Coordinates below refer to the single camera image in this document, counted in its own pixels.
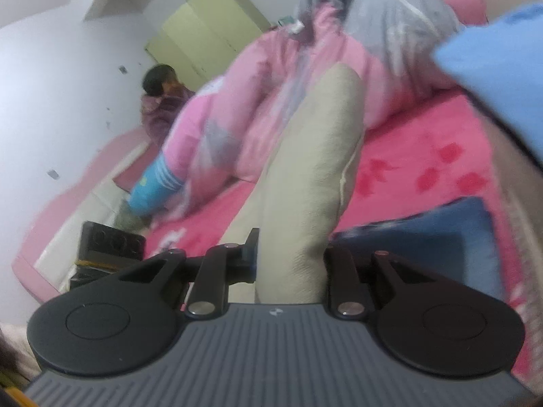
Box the beige trousers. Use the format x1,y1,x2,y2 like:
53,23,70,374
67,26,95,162
222,63,364,304

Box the blue jeans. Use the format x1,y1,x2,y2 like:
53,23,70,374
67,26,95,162
331,197,505,301

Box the pink white headboard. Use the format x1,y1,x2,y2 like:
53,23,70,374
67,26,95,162
12,129,148,303

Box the dark pink pillow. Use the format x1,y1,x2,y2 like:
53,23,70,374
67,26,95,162
113,151,157,193

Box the pink floral blanket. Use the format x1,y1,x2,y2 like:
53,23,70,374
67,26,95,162
145,91,542,381

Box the person in purple jacket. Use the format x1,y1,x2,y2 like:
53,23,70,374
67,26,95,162
140,64,194,147

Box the light blue cloth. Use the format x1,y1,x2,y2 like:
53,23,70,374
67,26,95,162
433,1,542,167

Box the yellow green wardrobe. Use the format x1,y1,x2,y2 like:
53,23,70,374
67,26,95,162
145,0,270,91

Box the pink grey quilt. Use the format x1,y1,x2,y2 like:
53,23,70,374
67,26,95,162
128,0,487,219

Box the black camera box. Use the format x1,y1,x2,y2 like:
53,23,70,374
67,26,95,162
69,221,145,290

